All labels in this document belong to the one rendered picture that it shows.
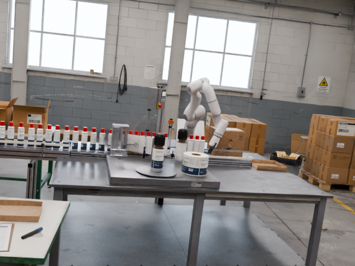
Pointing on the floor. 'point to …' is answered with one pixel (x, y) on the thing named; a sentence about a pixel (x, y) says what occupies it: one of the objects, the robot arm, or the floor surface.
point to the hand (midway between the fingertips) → (209, 151)
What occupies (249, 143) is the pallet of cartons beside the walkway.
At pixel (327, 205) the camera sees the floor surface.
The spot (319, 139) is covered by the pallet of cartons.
